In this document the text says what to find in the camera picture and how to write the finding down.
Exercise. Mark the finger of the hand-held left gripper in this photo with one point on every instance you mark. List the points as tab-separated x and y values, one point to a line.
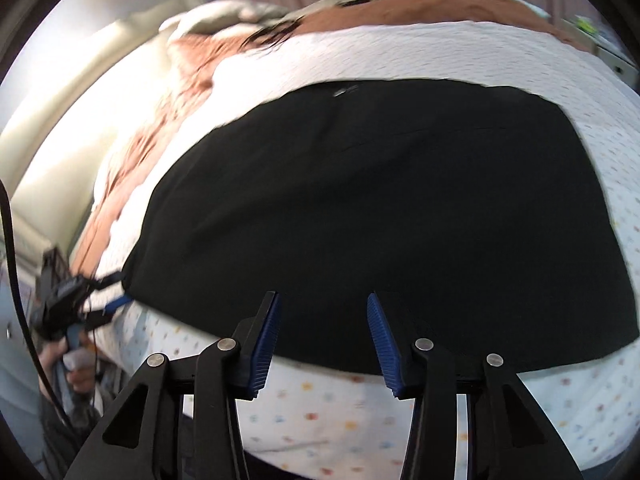
112	306
107	281

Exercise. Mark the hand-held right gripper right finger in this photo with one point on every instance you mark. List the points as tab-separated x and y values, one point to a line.
382	345

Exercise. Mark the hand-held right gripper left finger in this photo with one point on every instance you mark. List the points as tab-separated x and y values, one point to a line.
262	345

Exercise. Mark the black jacket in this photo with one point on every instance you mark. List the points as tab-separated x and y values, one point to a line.
375	220

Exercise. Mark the person's left hand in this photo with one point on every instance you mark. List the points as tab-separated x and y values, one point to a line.
75	367

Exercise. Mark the bed with spotted sheet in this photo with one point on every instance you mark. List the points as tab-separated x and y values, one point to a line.
320	420

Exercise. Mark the orange blanket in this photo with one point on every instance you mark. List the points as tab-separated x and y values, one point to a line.
150	140

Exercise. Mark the cream padded headboard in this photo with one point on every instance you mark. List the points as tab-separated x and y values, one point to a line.
65	110

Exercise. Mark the beige pillow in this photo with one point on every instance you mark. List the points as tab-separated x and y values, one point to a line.
235	12

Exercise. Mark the small black item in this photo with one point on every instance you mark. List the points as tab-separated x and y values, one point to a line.
350	2

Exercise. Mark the white nightstand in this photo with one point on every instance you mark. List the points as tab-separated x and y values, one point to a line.
612	57

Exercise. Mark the green item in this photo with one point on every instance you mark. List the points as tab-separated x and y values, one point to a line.
585	22

